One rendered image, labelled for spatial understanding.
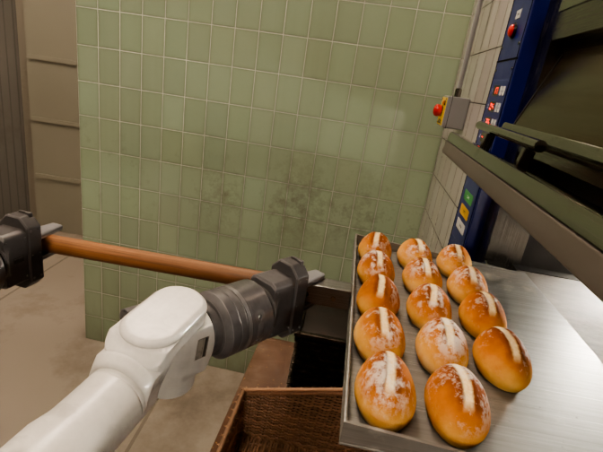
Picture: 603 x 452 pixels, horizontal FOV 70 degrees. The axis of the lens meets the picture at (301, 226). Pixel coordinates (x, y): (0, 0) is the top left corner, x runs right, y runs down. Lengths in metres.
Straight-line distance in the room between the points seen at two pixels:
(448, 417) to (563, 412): 0.18
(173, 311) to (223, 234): 1.59
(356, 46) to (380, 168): 0.50
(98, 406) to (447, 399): 0.33
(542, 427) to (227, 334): 0.36
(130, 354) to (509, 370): 0.42
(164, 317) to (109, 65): 1.77
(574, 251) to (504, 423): 0.25
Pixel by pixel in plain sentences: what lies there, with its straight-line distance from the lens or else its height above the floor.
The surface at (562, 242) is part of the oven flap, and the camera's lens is 0.39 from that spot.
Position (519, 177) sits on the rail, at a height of 1.43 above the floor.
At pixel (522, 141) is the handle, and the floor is 1.46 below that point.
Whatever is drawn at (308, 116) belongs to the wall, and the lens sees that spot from 1.86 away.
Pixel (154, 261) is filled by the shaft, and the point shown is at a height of 1.20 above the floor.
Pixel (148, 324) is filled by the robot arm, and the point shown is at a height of 1.25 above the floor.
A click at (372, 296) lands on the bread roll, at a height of 1.22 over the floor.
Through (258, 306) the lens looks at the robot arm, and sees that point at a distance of 0.56.
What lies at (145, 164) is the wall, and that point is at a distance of 2.13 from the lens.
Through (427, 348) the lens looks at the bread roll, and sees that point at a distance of 0.57.
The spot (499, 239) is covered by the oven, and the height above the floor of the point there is 1.23.
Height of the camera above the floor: 1.50
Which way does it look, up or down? 19 degrees down
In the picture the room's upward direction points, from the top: 8 degrees clockwise
